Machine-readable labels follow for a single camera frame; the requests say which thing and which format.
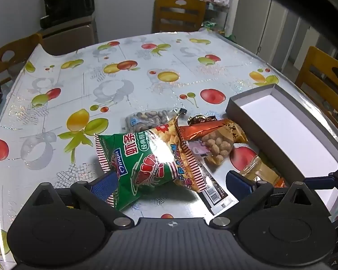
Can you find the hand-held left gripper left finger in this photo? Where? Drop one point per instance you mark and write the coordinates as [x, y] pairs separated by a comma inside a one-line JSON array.
[[104, 187]]

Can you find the orange foil packet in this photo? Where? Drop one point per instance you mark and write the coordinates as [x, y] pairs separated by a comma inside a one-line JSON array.
[[197, 132]]

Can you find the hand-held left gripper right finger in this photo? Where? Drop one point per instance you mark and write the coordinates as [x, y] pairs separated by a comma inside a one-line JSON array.
[[238, 181]]

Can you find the snack packets on rack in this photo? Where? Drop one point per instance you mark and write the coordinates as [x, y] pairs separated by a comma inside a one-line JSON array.
[[212, 26]]

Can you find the green shopping bag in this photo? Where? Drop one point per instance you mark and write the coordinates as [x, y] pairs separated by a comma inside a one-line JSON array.
[[230, 37]]

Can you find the coated peanut packet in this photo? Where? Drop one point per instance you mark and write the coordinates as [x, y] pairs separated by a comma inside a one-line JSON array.
[[218, 146]]

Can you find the wooden chair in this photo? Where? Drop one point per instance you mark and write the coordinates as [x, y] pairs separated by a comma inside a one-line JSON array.
[[321, 84], [17, 50], [177, 14]]

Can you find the clear nut packet blue label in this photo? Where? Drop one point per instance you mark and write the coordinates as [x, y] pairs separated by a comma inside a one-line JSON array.
[[150, 116]]

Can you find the black coffee machine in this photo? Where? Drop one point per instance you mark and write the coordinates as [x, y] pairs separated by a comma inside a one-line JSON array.
[[67, 2]]

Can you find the metal storage rack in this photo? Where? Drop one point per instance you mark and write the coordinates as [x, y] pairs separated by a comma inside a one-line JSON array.
[[218, 14]]

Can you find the white door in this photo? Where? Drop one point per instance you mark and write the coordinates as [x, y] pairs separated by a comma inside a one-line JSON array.
[[259, 19]]

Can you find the yellow clear snack packet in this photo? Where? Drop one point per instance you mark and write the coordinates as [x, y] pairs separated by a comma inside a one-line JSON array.
[[259, 171]]

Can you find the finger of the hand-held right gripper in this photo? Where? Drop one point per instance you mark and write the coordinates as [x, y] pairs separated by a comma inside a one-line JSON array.
[[317, 182]]

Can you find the grey cardboard box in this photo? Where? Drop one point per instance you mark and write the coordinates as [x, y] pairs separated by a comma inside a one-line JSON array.
[[270, 109]]

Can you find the green prawn cracker bag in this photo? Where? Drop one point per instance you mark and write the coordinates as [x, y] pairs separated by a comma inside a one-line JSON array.
[[146, 163]]

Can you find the grey cabinet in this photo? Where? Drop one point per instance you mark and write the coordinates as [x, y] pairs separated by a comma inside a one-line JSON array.
[[70, 38]]

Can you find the fruit print tablecloth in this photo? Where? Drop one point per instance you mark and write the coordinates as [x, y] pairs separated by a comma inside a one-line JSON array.
[[129, 84]]

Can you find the brown foil candy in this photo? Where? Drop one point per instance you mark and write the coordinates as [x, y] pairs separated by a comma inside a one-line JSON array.
[[196, 119], [212, 118]]

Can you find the small pink packet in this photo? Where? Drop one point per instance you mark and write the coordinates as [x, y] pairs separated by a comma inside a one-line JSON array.
[[197, 149]]

